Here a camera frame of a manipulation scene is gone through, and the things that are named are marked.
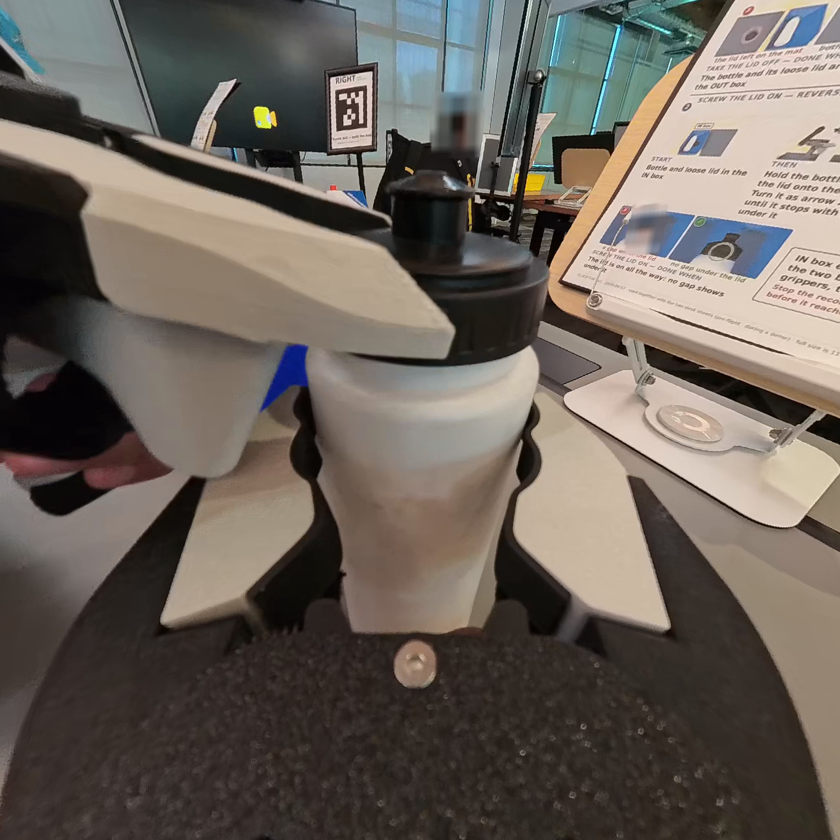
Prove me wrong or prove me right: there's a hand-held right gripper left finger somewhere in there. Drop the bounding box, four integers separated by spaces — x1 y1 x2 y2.
159 387 345 632

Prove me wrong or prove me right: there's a framed tag sign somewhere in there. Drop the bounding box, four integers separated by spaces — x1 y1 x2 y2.
325 62 379 156

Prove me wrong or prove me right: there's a black bottle lid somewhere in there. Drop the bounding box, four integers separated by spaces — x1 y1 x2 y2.
351 169 551 366

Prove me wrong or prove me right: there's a black tripod pole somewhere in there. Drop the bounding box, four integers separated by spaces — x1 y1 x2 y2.
508 69 547 240

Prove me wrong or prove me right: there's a wooden desk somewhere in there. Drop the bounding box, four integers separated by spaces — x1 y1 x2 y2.
479 190 581 257

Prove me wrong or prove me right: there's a white document stand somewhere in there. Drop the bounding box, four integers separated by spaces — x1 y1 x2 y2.
564 338 840 529

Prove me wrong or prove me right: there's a person's left hand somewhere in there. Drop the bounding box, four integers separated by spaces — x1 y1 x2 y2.
0 433 177 492

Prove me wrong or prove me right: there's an instruction sheet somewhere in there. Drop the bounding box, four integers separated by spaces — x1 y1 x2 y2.
559 0 840 368

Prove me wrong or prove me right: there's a wooden clipboard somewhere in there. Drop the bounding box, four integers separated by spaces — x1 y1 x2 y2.
548 56 840 417
190 79 238 153

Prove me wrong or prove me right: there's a large black screen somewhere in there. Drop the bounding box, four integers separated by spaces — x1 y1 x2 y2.
118 0 358 153

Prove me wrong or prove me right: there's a blue plastic bin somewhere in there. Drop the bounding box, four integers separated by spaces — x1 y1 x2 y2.
261 344 309 413

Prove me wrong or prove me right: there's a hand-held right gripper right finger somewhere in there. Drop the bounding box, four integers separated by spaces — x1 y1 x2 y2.
494 392 673 642

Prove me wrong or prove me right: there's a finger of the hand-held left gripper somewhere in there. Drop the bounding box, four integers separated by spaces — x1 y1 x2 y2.
82 193 458 361
0 120 392 235

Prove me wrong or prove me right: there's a white plastic bottle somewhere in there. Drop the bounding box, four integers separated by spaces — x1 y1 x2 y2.
305 341 542 634

